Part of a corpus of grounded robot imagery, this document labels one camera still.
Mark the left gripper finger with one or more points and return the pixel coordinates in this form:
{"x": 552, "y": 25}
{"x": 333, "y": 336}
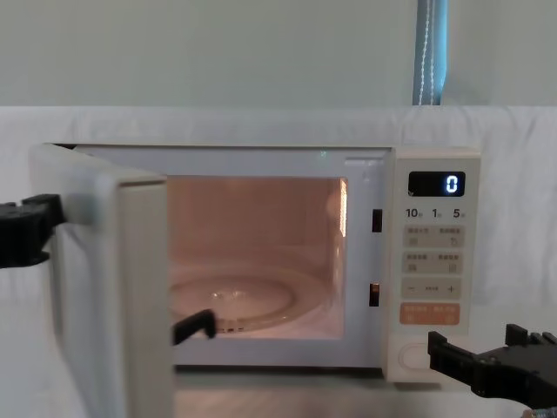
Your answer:
{"x": 196, "y": 324}
{"x": 24, "y": 231}

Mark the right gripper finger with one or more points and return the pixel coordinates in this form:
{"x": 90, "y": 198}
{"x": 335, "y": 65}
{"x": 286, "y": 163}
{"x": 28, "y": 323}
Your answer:
{"x": 452, "y": 359}
{"x": 531, "y": 339}

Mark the cream oven door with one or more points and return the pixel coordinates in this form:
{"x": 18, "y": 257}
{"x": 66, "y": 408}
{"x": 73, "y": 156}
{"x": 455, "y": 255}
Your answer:
{"x": 109, "y": 283}

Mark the round glass oven plate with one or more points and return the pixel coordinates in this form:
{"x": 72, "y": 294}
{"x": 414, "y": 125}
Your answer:
{"x": 261, "y": 300}

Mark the cream microwave oven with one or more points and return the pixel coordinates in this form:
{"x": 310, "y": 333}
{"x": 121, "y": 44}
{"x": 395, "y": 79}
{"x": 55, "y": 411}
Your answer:
{"x": 374, "y": 261}

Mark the white curtain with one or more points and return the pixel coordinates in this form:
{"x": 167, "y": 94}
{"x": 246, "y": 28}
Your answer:
{"x": 196, "y": 52}

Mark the grey striped post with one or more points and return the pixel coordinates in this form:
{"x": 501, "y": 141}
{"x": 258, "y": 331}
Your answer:
{"x": 431, "y": 52}

